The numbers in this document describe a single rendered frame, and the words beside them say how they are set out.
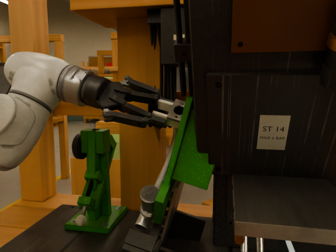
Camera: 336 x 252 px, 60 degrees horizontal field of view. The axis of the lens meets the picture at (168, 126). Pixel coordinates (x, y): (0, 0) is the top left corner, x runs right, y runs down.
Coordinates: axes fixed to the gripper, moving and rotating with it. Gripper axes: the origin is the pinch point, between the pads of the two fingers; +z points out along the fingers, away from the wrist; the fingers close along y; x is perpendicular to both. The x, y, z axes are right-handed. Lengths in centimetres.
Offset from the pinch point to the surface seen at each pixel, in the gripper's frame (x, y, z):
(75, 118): 872, 479, -515
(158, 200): -2.0, -20.5, 4.8
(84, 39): 669, 695, -547
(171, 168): -4.0, -14.7, 5.2
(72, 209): 40, -18, -25
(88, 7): -4.8, 22.9, -31.7
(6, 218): 41, -28, -43
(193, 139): -7.3, -9.4, 7.5
